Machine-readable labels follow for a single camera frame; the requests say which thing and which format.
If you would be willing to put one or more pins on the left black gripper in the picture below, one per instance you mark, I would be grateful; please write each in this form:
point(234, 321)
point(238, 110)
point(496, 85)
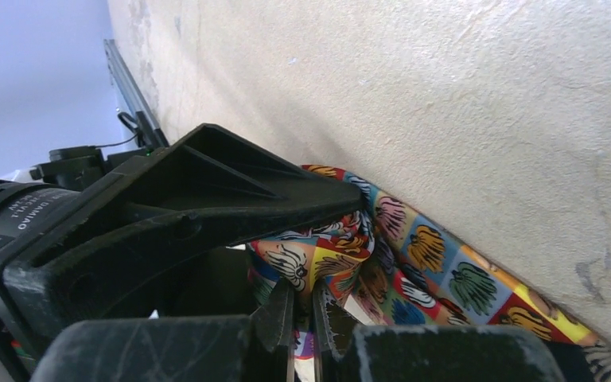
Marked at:
point(114, 250)

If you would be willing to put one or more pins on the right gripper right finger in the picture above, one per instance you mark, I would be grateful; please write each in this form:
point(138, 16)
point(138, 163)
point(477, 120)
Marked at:
point(346, 350)

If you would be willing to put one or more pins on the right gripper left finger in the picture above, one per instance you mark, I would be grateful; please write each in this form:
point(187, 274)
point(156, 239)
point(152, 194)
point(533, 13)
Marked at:
point(255, 347)

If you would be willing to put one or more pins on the colourful patterned tie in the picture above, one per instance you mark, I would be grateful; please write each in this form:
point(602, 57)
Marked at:
point(402, 268)

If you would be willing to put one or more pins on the aluminium frame rail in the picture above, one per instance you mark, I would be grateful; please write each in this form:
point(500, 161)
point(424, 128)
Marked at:
point(133, 109)

